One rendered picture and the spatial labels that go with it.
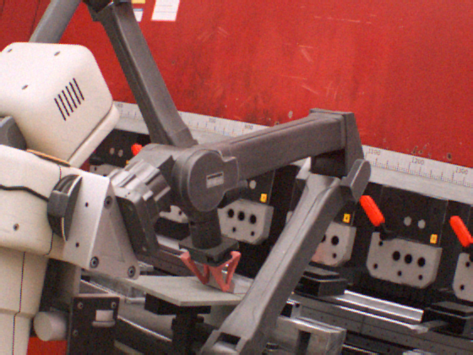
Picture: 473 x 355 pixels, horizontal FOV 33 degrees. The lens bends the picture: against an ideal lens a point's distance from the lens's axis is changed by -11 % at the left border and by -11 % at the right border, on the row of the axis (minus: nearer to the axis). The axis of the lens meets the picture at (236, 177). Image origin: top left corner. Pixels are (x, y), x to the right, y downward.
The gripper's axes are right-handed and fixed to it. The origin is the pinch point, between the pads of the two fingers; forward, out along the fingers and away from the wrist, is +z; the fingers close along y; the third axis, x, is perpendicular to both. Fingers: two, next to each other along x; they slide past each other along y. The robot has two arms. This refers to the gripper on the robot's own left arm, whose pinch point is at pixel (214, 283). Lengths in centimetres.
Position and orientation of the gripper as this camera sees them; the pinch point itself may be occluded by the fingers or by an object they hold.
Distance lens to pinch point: 171.6
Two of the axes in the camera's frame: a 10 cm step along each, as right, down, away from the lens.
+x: -6.7, 3.7, -6.4
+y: -7.3, -1.7, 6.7
